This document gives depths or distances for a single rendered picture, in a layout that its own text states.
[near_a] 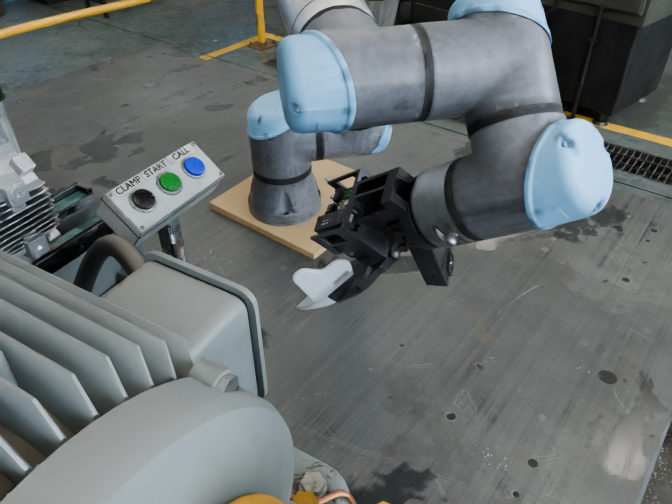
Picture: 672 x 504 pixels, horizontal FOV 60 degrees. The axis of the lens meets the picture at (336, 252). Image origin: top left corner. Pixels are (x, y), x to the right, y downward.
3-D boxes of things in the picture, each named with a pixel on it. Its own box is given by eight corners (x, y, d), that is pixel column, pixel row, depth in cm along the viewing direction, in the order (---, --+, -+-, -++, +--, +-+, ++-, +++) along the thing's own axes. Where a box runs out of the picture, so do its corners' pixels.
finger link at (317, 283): (265, 289, 64) (320, 234, 61) (306, 310, 67) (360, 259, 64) (268, 308, 62) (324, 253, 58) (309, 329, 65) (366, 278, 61)
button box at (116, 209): (131, 251, 78) (142, 233, 74) (93, 212, 77) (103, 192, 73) (213, 192, 89) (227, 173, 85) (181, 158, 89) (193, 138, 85)
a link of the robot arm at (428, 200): (502, 184, 54) (489, 262, 51) (463, 196, 58) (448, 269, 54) (452, 140, 50) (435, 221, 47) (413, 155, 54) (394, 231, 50)
